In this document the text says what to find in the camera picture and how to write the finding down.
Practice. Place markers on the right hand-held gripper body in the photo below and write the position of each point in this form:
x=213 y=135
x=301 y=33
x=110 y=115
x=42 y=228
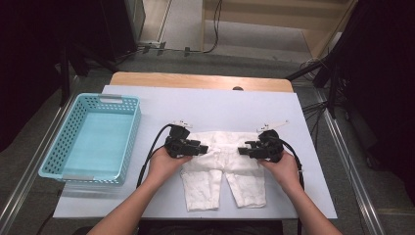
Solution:
x=270 y=147

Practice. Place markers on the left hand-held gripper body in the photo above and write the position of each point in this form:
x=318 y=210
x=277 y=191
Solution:
x=177 y=145

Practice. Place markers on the white baby romper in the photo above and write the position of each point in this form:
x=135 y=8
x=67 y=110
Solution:
x=202 y=189

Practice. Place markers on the light blue plastic basket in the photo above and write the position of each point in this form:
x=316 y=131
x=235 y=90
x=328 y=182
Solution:
x=98 y=140

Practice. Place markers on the person's left hand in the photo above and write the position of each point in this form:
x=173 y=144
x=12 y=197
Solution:
x=163 y=168

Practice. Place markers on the person's right hand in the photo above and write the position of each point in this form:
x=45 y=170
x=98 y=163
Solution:
x=287 y=173

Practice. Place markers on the white table cover board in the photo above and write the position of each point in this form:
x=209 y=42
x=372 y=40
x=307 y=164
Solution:
x=212 y=104

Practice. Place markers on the black table grommet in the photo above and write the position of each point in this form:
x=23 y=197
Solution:
x=237 y=88

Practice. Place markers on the person's dark clothing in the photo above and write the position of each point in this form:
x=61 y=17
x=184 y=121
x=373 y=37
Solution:
x=208 y=228

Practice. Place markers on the black tripod stand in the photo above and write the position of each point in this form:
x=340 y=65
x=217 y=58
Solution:
x=332 y=91

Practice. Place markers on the floor power strip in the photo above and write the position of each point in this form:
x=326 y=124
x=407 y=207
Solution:
x=148 y=43

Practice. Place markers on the light wooden step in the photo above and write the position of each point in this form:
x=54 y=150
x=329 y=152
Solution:
x=254 y=16

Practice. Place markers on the black curtain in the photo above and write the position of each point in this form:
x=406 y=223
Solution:
x=385 y=81
x=26 y=65

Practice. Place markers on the black cabinet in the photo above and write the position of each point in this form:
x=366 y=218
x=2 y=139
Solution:
x=117 y=26

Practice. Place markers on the aluminium floor rail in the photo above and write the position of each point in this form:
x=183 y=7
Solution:
x=352 y=176
x=32 y=166

